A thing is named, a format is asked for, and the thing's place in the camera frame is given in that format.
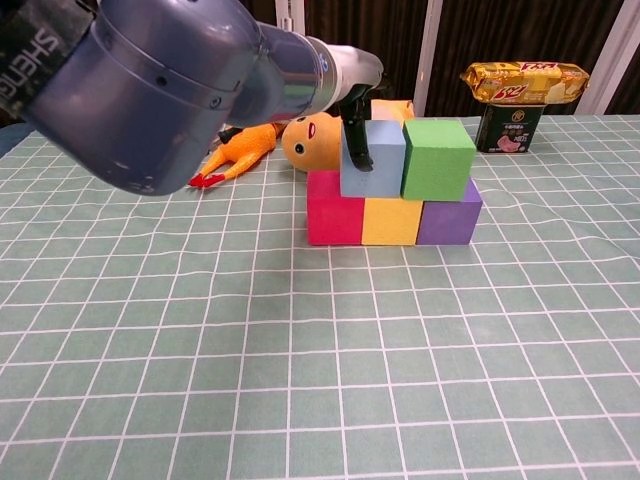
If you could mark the dark green tin can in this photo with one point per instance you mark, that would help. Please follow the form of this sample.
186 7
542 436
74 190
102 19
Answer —
505 130

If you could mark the blue foam cube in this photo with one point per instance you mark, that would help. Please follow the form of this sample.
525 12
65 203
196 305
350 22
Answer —
380 170

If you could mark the white frame post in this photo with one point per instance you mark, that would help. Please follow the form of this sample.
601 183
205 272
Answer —
427 50
607 50
291 15

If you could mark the yellow plush duck toy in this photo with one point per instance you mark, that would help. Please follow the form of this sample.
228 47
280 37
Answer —
312 145

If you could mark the gold biscuit packet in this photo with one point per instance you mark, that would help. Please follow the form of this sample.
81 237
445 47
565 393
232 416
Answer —
525 82

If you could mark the orange rubber chicken toy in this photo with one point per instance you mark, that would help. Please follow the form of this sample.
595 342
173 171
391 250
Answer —
245 147

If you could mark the magenta foam cube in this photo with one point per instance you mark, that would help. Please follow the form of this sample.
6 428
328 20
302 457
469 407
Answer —
332 220

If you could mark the green checked tablecloth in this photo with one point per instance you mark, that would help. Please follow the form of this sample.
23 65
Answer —
320 375

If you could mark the yellow foam cube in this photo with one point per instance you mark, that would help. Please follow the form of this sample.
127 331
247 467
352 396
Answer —
390 222

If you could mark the green foam cube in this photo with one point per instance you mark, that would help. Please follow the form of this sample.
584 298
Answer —
432 170

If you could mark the purple foam cube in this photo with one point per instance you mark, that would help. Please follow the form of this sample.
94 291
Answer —
445 222

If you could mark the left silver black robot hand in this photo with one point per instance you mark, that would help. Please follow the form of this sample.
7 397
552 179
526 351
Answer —
360 67

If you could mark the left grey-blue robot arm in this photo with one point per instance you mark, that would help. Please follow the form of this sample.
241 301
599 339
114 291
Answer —
175 85

